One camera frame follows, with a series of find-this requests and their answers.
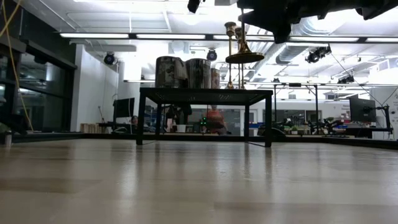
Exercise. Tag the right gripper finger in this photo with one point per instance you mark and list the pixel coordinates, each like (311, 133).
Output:
(280, 28)
(264, 6)

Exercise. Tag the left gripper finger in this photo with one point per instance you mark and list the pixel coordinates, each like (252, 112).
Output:
(194, 5)

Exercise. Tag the printed metal tin candle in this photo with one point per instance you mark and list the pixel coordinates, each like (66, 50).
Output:
(169, 73)
(199, 74)
(215, 79)

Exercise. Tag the background black robot arm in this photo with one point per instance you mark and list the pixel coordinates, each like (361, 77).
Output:
(326, 126)
(202, 123)

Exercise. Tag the long ceiling light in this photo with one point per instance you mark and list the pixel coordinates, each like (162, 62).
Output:
(171, 36)
(323, 39)
(93, 35)
(382, 40)

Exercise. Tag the round black ceiling speaker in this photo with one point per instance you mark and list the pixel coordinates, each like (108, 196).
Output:
(211, 55)
(109, 58)

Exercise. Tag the black metal rack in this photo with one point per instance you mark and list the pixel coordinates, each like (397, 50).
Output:
(316, 105)

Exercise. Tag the black perforated metal shelf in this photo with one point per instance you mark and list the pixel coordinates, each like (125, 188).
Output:
(205, 96)

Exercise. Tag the black computer monitor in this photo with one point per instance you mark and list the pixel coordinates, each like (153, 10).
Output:
(362, 109)
(124, 107)

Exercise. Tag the white plant pot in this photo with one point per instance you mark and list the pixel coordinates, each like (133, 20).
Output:
(181, 128)

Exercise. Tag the dark office desk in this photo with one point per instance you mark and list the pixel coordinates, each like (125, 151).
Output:
(367, 130)

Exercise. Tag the wooden slat stack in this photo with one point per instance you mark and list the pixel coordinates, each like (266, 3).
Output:
(93, 128)

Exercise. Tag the silver ventilation duct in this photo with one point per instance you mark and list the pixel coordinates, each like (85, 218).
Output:
(289, 53)

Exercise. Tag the black ceiling camera rig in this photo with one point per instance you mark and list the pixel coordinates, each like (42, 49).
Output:
(346, 79)
(317, 54)

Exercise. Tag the black aluminium table frame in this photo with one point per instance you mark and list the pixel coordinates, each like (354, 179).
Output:
(342, 140)

